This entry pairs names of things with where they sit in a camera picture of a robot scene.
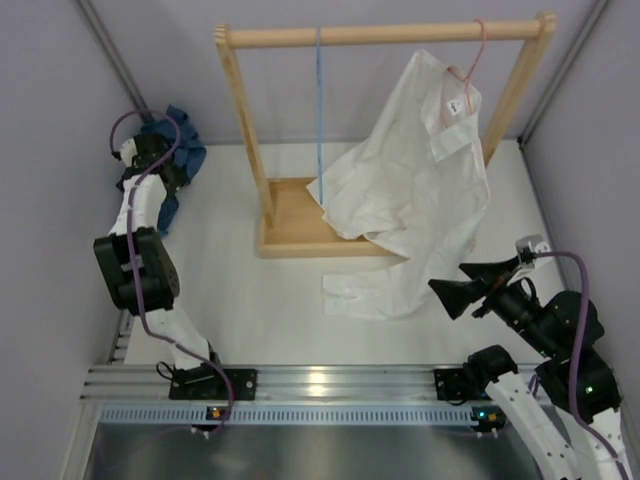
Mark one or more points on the aluminium frame post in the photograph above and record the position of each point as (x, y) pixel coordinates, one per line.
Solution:
(98, 30)
(595, 15)

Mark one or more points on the left aluminium frame post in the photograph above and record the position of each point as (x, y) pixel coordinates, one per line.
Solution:
(98, 30)

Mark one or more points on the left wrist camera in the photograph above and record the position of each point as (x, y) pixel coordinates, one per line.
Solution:
(126, 152)

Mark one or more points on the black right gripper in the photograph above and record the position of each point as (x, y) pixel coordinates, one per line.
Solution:
(457, 294)

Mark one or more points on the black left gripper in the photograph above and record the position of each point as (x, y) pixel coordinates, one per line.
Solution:
(179, 177)

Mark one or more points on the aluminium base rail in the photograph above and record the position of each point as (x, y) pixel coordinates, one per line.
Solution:
(279, 384)

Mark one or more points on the white shirt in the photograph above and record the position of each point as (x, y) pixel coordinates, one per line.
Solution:
(416, 187)

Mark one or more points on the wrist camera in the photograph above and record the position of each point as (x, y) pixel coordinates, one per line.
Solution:
(529, 247)
(126, 152)

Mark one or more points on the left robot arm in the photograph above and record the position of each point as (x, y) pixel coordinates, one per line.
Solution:
(139, 274)

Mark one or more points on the black mounting plate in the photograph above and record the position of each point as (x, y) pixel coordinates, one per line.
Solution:
(457, 385)
(205, 383)

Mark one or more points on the blue wire hanger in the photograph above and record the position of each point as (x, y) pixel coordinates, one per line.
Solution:
(319, 116)

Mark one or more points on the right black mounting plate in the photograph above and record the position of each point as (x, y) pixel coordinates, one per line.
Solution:
(457, 385)

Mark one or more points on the right aluminium frame post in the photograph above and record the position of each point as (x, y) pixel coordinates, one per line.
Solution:
(595, 15)

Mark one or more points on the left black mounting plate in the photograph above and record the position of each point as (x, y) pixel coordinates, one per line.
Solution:
(205, 383)

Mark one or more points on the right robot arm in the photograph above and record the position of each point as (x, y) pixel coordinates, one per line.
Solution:
(578, 382)

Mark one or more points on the slotted cable duct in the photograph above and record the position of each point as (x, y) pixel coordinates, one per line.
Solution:
(311, 415)

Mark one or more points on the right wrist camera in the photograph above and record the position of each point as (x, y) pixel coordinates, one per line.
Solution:
(529, 247)

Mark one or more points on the pink wire hanger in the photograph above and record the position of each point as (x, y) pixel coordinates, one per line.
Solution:
(472, 65)

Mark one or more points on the wooden clothes rack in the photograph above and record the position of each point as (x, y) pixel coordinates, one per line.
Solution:
(290, 223)

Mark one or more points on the blue checked shirt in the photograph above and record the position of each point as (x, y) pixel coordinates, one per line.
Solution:
(189, 154)

